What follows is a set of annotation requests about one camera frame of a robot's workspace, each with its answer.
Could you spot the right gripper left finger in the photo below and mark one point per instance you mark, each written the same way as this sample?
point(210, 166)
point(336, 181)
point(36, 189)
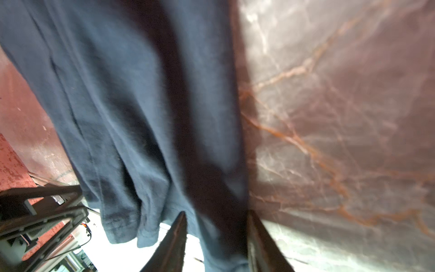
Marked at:
point(169, 255)

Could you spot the navy tank top red trim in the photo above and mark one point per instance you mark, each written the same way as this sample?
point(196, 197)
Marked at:
point(143, 97)

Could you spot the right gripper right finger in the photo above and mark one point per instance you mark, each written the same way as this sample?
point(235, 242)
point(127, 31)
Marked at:
point(263, 254)

